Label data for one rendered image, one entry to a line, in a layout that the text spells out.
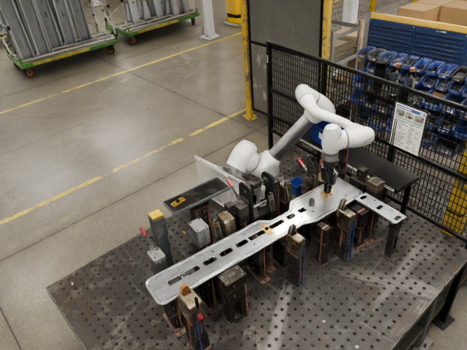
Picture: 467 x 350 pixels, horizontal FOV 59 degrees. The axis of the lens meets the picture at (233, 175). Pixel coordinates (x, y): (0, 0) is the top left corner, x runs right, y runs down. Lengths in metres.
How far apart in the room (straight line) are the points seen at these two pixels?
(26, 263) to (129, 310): 1.82
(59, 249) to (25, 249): 0.33
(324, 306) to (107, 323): 1.17
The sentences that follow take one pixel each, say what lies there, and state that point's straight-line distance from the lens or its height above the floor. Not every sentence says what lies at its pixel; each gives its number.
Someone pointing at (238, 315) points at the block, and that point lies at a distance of 2.25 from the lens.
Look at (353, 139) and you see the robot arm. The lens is 2.31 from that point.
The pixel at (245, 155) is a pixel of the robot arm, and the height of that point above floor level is 1.02.
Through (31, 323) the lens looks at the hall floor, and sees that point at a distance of 3.59.
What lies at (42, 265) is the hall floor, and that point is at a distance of 4.00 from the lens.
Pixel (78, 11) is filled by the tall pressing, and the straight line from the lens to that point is 9.04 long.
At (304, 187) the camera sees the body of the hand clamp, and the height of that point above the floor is 0.98.
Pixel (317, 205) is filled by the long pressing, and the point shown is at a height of 1.00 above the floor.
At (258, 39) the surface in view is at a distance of 5.05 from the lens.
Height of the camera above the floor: 2.56
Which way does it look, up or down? 35 degrees down
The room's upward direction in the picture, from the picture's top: 5 degrees counter-clockwise
